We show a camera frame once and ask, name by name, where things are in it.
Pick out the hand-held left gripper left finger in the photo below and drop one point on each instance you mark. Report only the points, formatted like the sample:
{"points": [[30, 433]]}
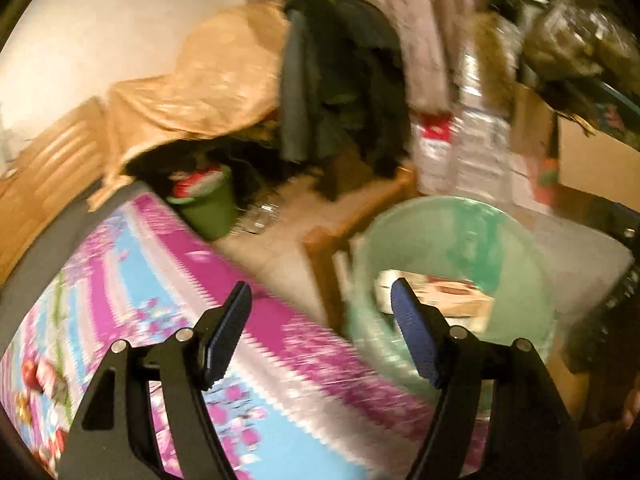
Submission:
{"points": [[227, 330]]}

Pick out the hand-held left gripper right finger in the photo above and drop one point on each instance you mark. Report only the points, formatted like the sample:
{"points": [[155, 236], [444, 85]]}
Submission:
{"points": [[412, 330]]}

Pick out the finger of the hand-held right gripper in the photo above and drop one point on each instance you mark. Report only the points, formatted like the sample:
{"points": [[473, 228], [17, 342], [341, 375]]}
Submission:
{"points": [[610, 310]]}

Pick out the white medicine box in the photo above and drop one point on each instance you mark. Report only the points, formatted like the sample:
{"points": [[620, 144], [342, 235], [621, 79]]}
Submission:
{"points": [[450, 295]]}

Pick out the green trash bin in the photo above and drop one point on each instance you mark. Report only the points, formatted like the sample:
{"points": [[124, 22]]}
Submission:
{"points": [[450, 240]]}

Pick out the floral striped blanket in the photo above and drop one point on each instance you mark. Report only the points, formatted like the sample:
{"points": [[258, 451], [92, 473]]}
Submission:
{"points": [[300, 360]]}

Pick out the small green bucket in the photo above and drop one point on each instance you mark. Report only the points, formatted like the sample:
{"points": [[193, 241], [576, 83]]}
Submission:
{"points": [[205, 210]]}

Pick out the wooden stool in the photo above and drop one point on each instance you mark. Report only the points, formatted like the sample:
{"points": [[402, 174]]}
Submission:
{"points": [[325, 240]]}

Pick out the red white plastic bag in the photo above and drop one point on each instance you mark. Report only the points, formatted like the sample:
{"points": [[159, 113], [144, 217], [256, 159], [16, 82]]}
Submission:
{"points": [[197, 182]]}

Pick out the cardboard box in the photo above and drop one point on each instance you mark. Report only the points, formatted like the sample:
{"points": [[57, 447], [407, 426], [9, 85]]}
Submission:
{"points": [[595, 160]]}

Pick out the red white packet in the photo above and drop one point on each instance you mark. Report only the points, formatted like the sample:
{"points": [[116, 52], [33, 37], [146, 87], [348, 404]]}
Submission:
{"points": [[435, 145]]}

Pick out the pack of water bottles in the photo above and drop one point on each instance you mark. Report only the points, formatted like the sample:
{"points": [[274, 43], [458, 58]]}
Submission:
{"points": [[482, 135]]}

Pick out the wooden headboard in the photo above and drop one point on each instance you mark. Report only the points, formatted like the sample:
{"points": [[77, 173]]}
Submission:
{"points": [[50, 160]]}

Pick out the golden cloth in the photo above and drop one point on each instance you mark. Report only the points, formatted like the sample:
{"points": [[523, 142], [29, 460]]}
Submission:
{"points": [[200, 80]]}

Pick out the dark jacket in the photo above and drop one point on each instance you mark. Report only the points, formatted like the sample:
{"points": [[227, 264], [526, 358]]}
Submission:
{"points": [[350, 85]]}

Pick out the dark plastic bag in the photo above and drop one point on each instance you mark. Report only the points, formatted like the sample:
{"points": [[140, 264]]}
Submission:
{"points": [[565, 35]]}

